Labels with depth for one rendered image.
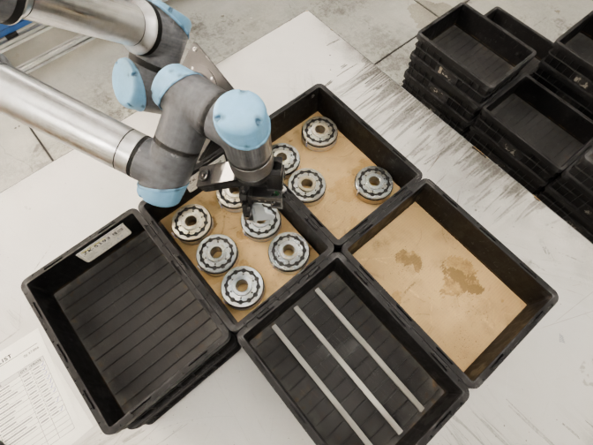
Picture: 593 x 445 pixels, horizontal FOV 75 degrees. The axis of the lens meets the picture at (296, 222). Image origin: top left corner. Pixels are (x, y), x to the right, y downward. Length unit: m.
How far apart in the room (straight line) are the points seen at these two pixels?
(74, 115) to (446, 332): 0.88
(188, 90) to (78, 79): 2.19
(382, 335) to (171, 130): 0.65
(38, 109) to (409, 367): 0.88
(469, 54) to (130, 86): 1.47
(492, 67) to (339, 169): 1.08
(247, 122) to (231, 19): 2.33
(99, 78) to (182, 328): 1.99
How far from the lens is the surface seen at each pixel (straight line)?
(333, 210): 1.05
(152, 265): 1.05
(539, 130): 2.03
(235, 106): 0.55
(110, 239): 1.05
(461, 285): 1.05
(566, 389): 1.27
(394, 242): 1.04
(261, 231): 0.99
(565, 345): 1.29
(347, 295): 0.98
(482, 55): 2.04
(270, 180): 0.69
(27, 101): 0.74
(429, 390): 0.99
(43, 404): 1.25
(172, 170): 0.64
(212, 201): 1.08
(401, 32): 2.81
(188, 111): 0.60
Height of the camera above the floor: 1.77
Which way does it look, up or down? 67 degrees down
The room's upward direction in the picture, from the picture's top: straight up
